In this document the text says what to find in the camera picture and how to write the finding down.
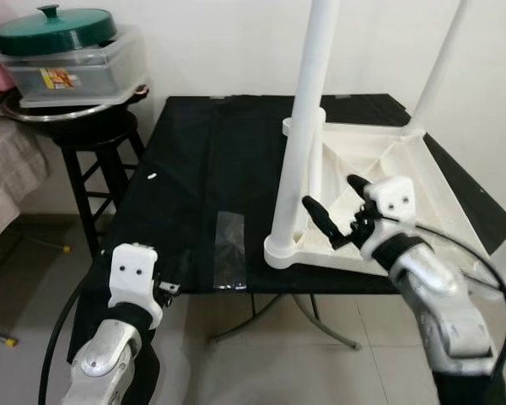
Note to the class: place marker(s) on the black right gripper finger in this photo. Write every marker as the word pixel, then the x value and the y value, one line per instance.
pixel 322 221
pixel 360 187

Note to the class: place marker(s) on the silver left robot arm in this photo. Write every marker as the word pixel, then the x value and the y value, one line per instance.
pixel 105 359

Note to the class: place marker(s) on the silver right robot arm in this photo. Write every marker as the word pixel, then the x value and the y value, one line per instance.
pixel 447 312

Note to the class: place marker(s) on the clear plastic bag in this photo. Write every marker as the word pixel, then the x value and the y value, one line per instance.
pixel 229 249

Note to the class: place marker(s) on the white plastic table top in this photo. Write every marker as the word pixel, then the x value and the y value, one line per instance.
pixel 430 186

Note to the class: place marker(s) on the grey metal table leg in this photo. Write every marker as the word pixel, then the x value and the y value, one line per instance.
pixel 244 321
pixel 329 325

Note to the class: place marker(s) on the black tablecloth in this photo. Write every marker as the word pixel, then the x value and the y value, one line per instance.
pixel 202 169

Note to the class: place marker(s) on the grey rod yellow tip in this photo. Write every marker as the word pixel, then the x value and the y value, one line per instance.
pixel 0 336
pixel 51 245

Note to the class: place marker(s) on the black stool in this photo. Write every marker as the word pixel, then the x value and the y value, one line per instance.
pixel 101 139

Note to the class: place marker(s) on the green lid clear box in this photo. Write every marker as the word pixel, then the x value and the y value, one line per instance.
pixel 67 59

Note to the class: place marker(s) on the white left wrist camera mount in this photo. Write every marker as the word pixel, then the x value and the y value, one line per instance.
pixel 135 270

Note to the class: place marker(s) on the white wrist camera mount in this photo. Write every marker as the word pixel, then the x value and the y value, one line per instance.
pixel 135 270
pixel 395 198

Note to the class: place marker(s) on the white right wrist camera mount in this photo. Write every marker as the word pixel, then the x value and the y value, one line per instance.
pixel 395 198

